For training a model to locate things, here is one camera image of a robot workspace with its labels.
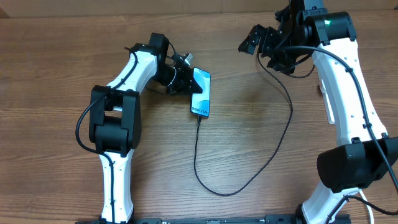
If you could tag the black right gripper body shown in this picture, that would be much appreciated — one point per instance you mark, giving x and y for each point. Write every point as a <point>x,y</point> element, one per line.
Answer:
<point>282,60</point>

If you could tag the white power strip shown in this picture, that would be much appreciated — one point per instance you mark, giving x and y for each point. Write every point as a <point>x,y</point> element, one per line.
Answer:
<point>328,108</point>

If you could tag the smartphone with blue screen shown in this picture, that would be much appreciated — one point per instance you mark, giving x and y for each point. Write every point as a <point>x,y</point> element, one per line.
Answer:
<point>200,102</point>

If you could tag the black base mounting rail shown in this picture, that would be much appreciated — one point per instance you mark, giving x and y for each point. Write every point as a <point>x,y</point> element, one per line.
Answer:
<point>211,220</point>

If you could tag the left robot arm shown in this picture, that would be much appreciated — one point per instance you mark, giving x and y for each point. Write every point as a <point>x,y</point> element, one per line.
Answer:
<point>115,124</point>

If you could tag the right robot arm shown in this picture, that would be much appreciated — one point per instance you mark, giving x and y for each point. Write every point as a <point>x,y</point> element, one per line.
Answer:
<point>364,152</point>

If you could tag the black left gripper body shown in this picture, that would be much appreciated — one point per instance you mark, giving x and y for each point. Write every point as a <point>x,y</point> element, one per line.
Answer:
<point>180,80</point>

